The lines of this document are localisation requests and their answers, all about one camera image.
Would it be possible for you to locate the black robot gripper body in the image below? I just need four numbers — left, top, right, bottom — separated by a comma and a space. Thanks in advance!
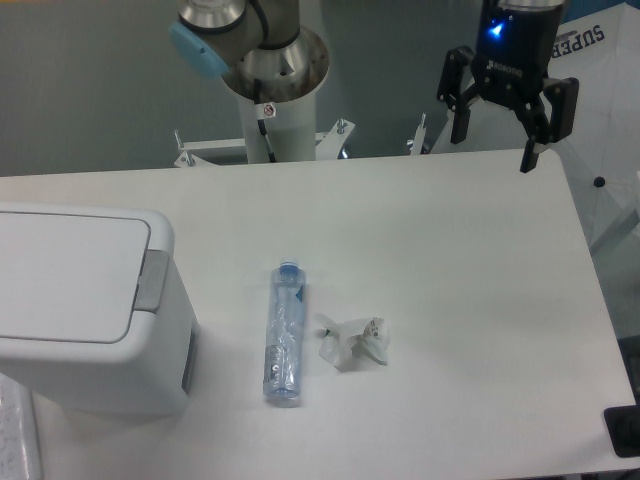
473, 1, 563, 110

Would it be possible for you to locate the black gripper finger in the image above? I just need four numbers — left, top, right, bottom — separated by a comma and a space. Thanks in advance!
519, 77, 580, 173
436, 46, 477, 144

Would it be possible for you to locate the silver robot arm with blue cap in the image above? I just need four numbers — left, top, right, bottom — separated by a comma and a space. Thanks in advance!
169, 1, 579, 172

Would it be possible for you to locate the white trash can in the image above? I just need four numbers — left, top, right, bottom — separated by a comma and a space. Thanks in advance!
1, 202, 199, 415

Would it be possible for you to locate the clear plastic water bottle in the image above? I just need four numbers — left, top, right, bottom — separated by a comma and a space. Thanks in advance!
263, 258, 307, 402

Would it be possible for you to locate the crumpled white paper wrapper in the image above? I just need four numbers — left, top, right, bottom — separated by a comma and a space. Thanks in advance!
315, 314, 391, 369

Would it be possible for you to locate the black device at table edge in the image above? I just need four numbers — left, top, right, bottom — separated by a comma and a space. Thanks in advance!
604, 405, 639, 458

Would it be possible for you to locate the white metal base bracket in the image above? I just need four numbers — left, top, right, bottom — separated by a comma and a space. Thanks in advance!
174, 118, 355, 167

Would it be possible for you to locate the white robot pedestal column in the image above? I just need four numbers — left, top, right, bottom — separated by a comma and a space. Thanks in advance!
236, 93, 316, 164

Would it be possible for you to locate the black cable on pedestal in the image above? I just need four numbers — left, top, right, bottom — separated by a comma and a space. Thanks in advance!
252, 78, 278, 164

